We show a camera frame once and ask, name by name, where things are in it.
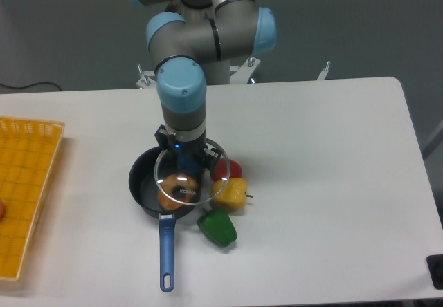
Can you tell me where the glass lid blue knob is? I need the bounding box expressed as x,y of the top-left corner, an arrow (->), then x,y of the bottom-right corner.
154,138 -> 230,205

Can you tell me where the green bell pepper toy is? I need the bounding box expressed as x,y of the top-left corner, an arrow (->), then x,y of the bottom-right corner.
197,208 -> 237,248

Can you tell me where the white table leg bracket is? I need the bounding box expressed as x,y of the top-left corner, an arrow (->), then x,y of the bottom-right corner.
319,60 -> 331,80

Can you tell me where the black cable on floor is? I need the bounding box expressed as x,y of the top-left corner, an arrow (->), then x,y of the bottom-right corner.
0,81 -> 64,91

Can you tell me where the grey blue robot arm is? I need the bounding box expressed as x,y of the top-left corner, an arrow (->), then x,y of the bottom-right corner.
135,0 -> 277,174

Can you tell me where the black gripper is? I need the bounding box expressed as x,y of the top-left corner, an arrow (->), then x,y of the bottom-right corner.
154,124 -> 222,172

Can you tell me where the red bell pepper toy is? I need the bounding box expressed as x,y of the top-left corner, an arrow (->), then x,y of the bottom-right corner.
210,158 -> 242,181

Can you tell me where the black table corner device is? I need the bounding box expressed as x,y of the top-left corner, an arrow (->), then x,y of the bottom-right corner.
426,254 -> 443,290

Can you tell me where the yellow bell pepper toy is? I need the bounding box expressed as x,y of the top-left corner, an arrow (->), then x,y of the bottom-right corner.
211,178 -> 248,211

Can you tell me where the orange shrimp ring toy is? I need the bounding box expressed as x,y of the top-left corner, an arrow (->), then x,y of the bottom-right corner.
157,173 -> 199,210

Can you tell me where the yellow plastic basket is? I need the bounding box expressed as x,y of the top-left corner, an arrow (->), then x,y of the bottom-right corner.
1,116 -> 65,281

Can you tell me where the dark pot blue handle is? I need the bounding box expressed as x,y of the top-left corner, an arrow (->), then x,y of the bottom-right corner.
129,147 -> 200,292

